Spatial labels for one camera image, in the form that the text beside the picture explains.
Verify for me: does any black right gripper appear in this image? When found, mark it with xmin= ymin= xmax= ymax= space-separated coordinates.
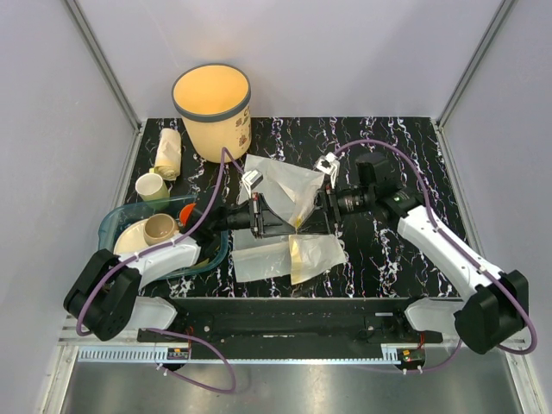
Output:
xmin=298 ymin=180 xmax=374 ymax=236

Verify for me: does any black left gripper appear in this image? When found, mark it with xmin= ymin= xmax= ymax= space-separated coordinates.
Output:
xmin=211 ymin=193 xmax=296 ymax=239

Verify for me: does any detached white trash bag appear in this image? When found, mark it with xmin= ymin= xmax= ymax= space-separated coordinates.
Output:
xmin=231 ymin=154 xmax=348 ymax=285

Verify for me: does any white trash bag roll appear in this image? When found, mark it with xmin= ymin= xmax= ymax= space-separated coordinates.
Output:
xmin=149 ymin=129 xmax=182 ymax=181

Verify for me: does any yellow trash bin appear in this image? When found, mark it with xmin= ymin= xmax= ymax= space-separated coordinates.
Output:
xmin=172 ymin=64 xmax=252 ymax=163

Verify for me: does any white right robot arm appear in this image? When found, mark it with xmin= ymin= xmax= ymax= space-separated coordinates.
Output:
xmin=298 ymin=153 xmax=529 ymax=354

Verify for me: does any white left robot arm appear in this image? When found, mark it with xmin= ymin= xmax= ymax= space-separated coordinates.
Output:
xmin=63 ymin=193 xmax=295 ymax=342

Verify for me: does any clear blue plastic tub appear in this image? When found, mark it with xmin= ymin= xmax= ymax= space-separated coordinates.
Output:
xmin=98 ymin=195 xmax=229 ymax=285

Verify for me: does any orange black mug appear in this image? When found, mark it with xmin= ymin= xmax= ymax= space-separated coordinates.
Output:
xmin=179 ymin=203 xmax=196 ymax=227

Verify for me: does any beige ceramic cup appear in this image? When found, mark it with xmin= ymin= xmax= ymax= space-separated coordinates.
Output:
xmin=143 ymin=213 xmax=179 ymax=246

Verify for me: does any light green mug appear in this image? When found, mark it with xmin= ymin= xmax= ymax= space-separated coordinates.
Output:
xmin=135 ymin=172 xmax=169 ymax=202

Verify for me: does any cream pink floral plate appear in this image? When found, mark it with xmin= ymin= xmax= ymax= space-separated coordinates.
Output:
xmin=113 ymin=219 xmax=148 ymax=255

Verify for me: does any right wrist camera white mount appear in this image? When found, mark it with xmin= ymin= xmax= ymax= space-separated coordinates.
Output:
xmin=315 ymin=153 xmax=340 ymax=189

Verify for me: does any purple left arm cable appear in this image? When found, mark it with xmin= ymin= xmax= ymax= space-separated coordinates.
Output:
xmin=76 ymin=147 xmax=249 ymax=393

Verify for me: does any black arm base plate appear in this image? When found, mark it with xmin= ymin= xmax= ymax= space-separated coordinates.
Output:
xmin=136 ymin=297 xmax=444 ymax=345

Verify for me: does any aluminium front rail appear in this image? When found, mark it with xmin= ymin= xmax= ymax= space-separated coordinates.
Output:
xmin=58 ymin=312 xmax=528 ymax=363

